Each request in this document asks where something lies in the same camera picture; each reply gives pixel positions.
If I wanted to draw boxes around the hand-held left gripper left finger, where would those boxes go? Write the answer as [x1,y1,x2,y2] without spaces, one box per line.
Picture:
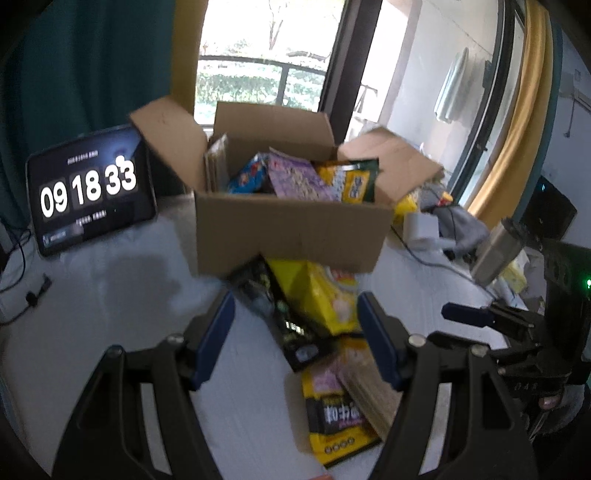
[53,290,237,480]

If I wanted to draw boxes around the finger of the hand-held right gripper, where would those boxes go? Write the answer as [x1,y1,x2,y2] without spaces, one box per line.
[441,302,537,340]

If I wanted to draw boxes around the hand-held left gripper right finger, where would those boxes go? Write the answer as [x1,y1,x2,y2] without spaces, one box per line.
[357,292,539,480]

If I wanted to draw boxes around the black snack packet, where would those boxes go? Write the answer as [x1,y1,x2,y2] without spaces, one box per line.
[230,255,334,373]

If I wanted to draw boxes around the yellow snack bag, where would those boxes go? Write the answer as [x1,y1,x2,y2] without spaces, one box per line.
[267,258,362,336]

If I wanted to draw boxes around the brown cardboard box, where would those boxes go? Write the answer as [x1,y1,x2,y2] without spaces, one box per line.
[129,96,445,278]

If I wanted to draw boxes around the yellow green snack packet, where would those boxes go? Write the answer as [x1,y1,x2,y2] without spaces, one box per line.
[316,159,380,204]

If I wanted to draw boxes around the blue snack packet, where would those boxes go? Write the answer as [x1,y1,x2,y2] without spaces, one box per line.
[228,154,274,195]

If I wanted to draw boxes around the purple snack packet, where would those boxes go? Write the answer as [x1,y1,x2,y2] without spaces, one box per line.
[267,148,341,202]

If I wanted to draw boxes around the person's right hand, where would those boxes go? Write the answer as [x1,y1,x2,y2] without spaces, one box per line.
[524,385,590,437]

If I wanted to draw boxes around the clear biscuit pack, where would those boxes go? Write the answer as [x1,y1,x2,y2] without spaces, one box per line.
[338,350,403,440]

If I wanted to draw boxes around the yellow tissue pack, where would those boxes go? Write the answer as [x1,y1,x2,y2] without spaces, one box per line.
[500,253,528,292]

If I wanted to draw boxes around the steel thermos flask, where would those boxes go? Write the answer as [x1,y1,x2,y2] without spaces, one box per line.
[470,218,528,285]

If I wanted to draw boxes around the grey cloth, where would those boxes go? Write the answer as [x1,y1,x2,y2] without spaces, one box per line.
[419,184,491,260]

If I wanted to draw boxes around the yellow purple black packet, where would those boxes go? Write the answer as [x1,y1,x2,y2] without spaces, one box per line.
[301,336,383,468]

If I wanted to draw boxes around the white power adapter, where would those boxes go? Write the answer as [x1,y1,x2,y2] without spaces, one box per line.
[403,211,456,253]

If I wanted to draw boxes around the brown cardboard sheets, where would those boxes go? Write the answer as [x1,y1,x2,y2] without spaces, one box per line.
[205,133,230,193]

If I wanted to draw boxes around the black tablet clock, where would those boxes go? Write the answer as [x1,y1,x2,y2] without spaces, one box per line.
[25,124,158,257]

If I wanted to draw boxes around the yellow curtain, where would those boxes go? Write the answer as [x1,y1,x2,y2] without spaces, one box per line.
[465,0,556,228]

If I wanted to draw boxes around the hanging white cloth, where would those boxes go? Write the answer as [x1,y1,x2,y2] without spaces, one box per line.
[433,46,470,124]

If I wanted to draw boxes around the teal curtain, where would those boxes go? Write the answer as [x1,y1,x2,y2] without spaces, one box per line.
[0,0,182,234]

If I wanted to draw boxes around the thin black cable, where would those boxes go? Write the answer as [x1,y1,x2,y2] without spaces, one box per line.
[0,222,52,326]

